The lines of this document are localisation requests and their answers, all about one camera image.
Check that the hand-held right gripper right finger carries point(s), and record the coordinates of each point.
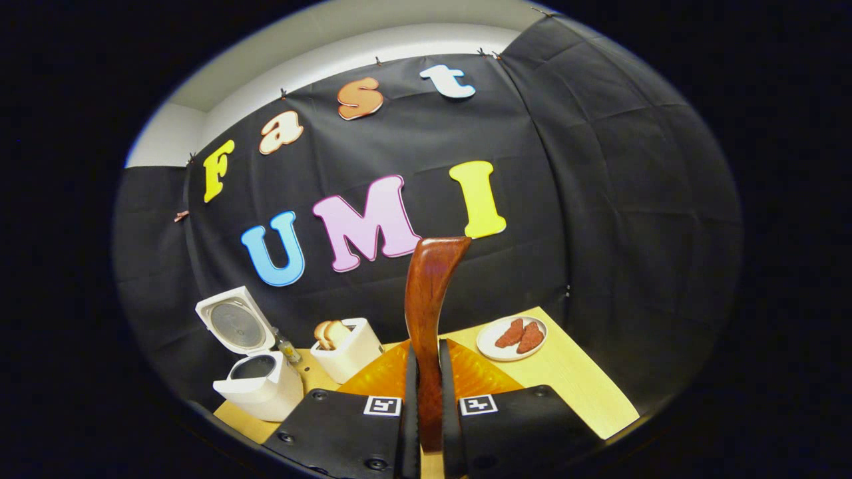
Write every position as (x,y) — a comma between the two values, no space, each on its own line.
(447,412)

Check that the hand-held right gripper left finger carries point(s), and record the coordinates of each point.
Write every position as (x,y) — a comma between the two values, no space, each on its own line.
(411,412)

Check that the brown wooden spoon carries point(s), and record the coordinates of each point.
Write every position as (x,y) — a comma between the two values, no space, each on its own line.
(429,299)

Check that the white rice cooker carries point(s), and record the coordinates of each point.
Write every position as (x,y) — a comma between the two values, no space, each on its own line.
(266,399)

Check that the round white plate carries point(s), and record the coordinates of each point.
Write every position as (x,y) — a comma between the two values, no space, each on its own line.
(489,349)

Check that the white toaster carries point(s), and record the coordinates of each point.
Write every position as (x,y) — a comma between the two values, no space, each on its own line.
(353,359)

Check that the red meat slice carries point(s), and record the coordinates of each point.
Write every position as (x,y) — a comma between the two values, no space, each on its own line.
(530,338)
(509,332)

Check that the toasted bread slice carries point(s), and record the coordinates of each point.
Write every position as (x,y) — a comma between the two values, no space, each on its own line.
(338,332)
(322,336)

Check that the clear glass bottle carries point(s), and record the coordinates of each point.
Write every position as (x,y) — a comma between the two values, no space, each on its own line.
(287,349)

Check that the copper clip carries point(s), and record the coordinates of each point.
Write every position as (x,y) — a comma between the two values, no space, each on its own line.
(182,216)

